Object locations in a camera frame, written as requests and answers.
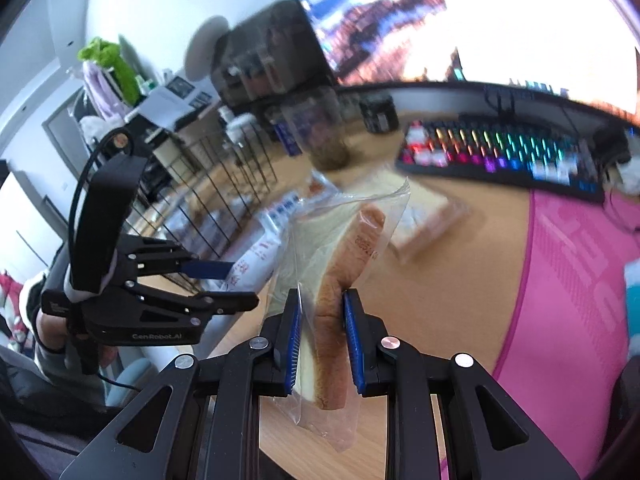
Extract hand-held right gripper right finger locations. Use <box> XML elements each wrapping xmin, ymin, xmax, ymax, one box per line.
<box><xmin>341</xmin><ymin>287</ymin><xmax>583</xmax><ymax>480</ymax></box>

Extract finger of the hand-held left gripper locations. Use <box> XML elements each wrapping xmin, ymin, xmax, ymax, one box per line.
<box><xmin>125</xmin><ymin>280</ymin><xmax>261</xmax><ymax>333</ymax></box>
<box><xmin>116</xmin><ymin>237</ymin><xmax>236</xmax><ymax>281</ymax></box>

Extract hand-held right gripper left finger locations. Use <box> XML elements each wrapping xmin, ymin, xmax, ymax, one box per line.
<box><xmin>59</xmin><ymin>287</ymin><xmax>304</xmax><ymax>480</ymax></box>

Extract long white snack packet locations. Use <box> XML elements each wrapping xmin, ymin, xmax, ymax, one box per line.
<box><xmin>220</xmin><ymin>237</ymin><xmax>286</xmax><ymax>296</ymax></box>

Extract black wire basket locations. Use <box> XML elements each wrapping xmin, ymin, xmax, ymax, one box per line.
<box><xmin>117</xmin><ymin>127</ymin><xmax>278</xmax><ymax>293</ymax></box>

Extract bagged white bread slice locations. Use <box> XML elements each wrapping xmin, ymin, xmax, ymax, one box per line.
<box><xmin>385</xmin><ymin>175</ymin><xmax>473</xmax><ymax>263</ymax></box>
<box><xmin>272</xmin><ymin>177</ymin><xmax>412</xmax><ymax>453</ymax></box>

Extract person's left forearm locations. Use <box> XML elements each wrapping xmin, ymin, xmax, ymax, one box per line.
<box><xmin>30</xmin><ymin>270</ymin><xmax>126</xmax><ymax>411</ymax></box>

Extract person's left hand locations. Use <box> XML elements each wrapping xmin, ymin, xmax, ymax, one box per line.
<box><xmin>35</xmin><ymin>310</ymin><xmax>72</xmax><ymax>355</ymax></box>

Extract blue white cracker packet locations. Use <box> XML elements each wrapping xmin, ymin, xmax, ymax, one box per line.
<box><xmin>257</xmin><ymin>192</ymin><xmax>306</xmax><ymax>241</ymax></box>

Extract printed paper sheets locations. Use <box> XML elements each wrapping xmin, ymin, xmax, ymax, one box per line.
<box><xmin>132</xmin><ymin>77</ymin><xmax>221</xmax><ymax>126</ymax></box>

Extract orange white cracker packet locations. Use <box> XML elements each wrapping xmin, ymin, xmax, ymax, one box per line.
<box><xmin>305</xmin><ymin>170</ymin><xmax>341</xmax><ymax>201</ymax></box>

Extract white round jar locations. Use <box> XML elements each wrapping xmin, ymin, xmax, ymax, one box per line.
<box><xmin>225</xmin><ymin>112</ymin><xmax>261</xmax><ymax>146</ymax></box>

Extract blue white tissue pack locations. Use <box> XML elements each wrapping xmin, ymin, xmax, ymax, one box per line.
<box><xmin>274</xmin><ymin>110</ymin><xmax>306</xmax><ymax>158</ymax></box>

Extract green plush toy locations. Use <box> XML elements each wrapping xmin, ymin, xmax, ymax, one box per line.
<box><xmin>77</xmin><ymin>37</ymin><xmax>141</xmax><ymax>106</ymax></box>

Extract clear plastic cup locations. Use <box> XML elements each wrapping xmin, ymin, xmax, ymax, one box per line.
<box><xmin>280</xmin><ymin>87</ymin><xmax>351</xmax><ymax>171</ymax></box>

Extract white round disc lamp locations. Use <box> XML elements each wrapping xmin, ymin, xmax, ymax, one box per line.
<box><xmin>184</xmin><ymin>15</ymin><xmax>231</xmax><ymax>81</ymax></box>

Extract pink desk mat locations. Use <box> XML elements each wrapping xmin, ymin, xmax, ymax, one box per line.
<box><xmin>490</xmin><ymin>190</ymin><xmax>640</xmax><ymax>471</ymax></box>

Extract smoked acrylic storage box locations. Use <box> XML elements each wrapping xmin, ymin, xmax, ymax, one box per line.
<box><xmin>210</xmin><ymin>0</ymin><xmax>336</xmax><ymax>108</ymax></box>

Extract black jar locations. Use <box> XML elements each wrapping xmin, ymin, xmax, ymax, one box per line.
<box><xmin>359</xmin><ymin>94</ymin><xmax>401</xmax><ymax>133</ymax></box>

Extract black backlit keyboard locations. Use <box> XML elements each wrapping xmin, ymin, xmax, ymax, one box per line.
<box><xmin>395</xmin><ymin>119</ymin><xmax>608</xmax><ymax>205</ymax></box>

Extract blue white pouch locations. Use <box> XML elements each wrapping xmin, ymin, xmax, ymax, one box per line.
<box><xmin>620</xmin><ymin>255</ymin><xmax>640</xmax><ymax>341</ymax></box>

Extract curved computer monitor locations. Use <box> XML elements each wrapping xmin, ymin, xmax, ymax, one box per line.
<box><xmin>277</xmin><ymin>0</ymin><xmax>640</xmax><ymax>126</ymax></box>

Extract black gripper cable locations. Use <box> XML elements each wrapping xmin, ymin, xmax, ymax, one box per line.
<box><xmin>67</xmin><ymin>132</ymin><xmax>146</xmax><ymax>391</ymax></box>

